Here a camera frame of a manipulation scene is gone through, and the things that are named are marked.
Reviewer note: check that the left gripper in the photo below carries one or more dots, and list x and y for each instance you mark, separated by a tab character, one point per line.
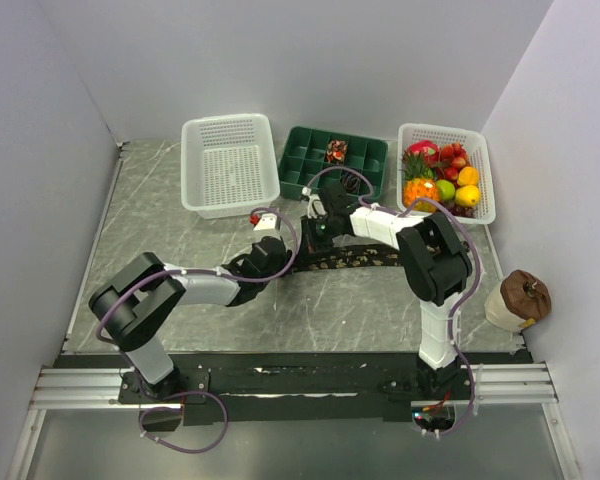
285	259

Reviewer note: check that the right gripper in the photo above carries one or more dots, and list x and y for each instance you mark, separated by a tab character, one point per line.
308	240

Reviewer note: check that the black gold floral tie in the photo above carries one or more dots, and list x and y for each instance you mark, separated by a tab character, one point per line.
353	256

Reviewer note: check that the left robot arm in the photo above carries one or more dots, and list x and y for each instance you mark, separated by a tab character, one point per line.
133	306

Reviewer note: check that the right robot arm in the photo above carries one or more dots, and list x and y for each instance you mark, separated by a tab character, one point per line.
441	272

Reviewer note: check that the dark striped rolled tie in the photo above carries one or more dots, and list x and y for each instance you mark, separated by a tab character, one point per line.
350	182

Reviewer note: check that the green divided organizer tray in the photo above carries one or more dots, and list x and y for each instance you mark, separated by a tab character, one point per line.
303	162

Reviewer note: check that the red floral rolled tie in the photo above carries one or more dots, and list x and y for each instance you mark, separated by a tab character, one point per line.
336	152

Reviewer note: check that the white empty plastic basket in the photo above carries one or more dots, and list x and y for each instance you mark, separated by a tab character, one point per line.
228	165

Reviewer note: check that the orange pineapple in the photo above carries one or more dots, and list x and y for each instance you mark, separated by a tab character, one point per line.
419	182

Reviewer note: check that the pink dragon fruit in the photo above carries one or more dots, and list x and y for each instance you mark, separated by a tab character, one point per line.
426	150

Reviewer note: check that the green apple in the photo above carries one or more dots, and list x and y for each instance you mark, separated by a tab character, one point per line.
446	190

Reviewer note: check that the dark grapes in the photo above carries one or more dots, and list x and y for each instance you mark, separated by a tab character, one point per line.
459	210

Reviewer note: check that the yellow lemon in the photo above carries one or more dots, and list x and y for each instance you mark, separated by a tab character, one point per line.
467	196

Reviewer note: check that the red strawberries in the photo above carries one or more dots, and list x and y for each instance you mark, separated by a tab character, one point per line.
452	159

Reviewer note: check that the orange fruit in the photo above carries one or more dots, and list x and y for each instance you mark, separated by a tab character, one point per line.
468	176

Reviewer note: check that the white fruit basket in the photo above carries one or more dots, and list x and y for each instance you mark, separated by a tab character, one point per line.
476	147

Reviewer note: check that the brown paper bag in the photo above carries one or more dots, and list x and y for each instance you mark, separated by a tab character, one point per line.
519	301

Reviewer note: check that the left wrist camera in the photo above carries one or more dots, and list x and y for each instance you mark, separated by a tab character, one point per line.
266	223

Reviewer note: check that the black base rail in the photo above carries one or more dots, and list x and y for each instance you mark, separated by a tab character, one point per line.
244	387

